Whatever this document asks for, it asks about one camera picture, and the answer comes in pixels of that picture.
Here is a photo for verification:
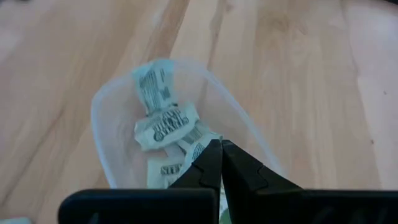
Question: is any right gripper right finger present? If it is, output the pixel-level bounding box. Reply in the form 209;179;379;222
221;139;398;224

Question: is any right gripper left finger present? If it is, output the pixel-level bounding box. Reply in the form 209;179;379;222
58;139;223;224

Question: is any clear plastic bin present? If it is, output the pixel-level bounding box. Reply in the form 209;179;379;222
90;57;287;190

